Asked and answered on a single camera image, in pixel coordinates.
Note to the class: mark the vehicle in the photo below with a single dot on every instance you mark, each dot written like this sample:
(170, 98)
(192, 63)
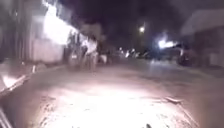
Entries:
(184, 57)

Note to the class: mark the grey asphalt road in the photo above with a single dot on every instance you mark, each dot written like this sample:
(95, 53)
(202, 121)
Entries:
(116, 96)

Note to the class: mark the street lamp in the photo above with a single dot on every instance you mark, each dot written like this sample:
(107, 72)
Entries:
(141, 29)

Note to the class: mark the building with bright front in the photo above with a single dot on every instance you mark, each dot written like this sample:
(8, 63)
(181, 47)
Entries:
(43, 43)

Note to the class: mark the group of people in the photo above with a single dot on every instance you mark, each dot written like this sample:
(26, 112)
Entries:
(90, 51)

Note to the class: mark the robot's own part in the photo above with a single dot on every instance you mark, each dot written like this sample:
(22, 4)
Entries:
(148, 126)

